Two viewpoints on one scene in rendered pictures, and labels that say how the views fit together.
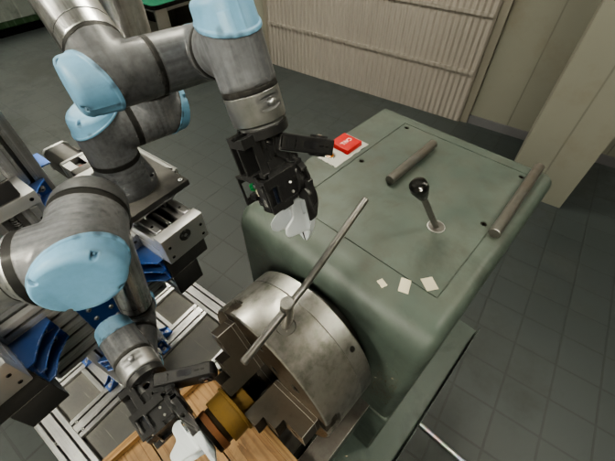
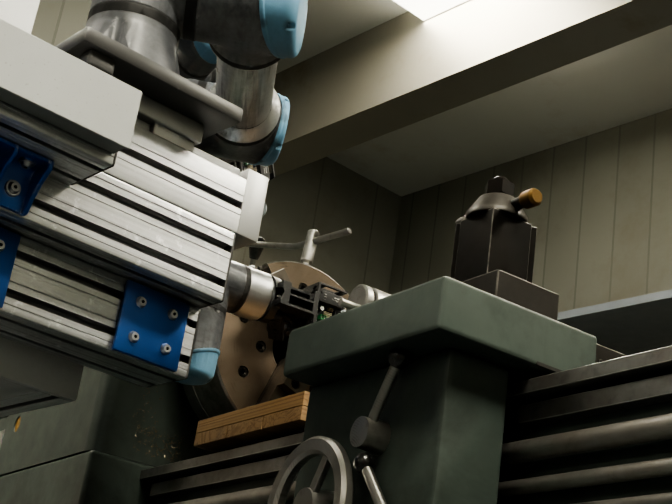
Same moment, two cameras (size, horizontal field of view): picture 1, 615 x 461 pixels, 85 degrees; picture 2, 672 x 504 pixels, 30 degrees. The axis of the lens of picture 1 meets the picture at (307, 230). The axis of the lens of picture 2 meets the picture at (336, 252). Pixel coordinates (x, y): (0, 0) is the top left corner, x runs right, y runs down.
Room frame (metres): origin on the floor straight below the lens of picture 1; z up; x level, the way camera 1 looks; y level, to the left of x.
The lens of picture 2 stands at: (-0.35, 2.00, 0.45)
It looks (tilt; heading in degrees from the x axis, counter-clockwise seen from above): 22 degrees up; 286
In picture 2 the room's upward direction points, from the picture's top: 9 degrees clockwise
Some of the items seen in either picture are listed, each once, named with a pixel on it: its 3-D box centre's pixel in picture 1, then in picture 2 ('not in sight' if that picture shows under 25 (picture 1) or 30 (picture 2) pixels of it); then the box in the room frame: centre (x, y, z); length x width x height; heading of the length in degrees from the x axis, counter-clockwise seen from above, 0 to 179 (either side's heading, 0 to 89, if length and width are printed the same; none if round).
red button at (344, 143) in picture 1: (345, 144); not in sight; (0.75, -0.10, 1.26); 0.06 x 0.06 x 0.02; 47
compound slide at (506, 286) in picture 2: not in sight; (472, 317); (-0.12, 0.52, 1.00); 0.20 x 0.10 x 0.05; 137
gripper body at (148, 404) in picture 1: (157, 402); (300, 308); (0.18, 0.28, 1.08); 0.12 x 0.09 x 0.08; 45
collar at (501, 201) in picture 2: not in sight; (497, 212); (-0.14, 0.54, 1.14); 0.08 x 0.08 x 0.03
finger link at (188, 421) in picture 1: (183, 414); not in sight; (0.15, 0.22, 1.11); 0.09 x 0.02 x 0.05; 45
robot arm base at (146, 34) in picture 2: not in sight; (126, 61); (0.30, 0.77, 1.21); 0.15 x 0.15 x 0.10
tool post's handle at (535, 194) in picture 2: not in sight; (524, 200); (-0.18, 0.57, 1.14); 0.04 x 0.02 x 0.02; 137
